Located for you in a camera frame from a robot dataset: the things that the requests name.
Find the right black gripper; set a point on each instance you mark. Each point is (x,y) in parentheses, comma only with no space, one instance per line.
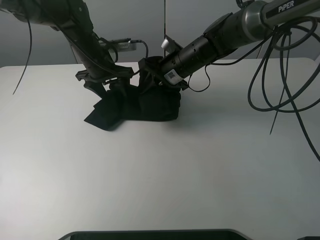
(169,71)

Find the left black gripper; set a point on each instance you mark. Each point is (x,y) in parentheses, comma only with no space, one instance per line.
(100,67)

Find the black printed t-shirt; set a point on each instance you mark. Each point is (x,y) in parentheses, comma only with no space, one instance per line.
(144,102)

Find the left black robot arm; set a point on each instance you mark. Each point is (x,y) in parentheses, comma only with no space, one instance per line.
(72,18)

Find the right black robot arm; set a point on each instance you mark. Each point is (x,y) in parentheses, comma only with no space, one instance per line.
(252,23)

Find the dark robot base front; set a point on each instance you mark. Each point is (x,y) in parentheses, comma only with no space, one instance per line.
(193,234)

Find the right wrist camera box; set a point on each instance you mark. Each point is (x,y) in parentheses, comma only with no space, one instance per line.
(169,45)

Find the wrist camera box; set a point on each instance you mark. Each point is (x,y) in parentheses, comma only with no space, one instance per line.
(169,45)
(119,45)

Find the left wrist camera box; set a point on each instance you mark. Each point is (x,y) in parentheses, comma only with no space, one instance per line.
(119,45)

